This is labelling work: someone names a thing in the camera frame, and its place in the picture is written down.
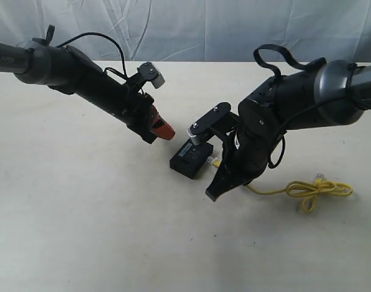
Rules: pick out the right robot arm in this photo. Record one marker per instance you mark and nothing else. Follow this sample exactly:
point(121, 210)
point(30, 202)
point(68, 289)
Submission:
point(336, 94)

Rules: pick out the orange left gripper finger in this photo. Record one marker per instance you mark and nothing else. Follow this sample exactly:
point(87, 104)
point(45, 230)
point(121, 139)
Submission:
point(160, 127)

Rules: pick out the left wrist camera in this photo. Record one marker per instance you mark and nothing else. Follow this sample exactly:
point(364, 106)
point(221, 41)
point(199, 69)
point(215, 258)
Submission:
point(150, 73)

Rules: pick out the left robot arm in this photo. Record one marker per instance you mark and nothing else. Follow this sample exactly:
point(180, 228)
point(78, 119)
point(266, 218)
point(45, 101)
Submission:
point(69, 71)

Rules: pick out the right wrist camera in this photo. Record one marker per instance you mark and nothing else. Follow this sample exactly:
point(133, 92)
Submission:
point(208, 123)

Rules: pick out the small black electronic box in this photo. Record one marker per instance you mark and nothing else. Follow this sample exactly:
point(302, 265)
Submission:
point(190, 158)

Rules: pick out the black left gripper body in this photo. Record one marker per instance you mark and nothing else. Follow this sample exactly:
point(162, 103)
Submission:
point(141, 116)

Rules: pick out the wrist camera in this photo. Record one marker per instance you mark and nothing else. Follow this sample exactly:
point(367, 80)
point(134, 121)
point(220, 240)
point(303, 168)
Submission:
point(150, 73)
point(208, 123)

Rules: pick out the grey backdrop cloth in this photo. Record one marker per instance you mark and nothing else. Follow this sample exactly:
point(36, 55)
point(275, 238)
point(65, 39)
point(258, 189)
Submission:
point(195, 30)

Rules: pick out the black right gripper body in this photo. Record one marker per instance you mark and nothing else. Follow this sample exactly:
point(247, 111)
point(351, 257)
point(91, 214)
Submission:
point(245, 157)

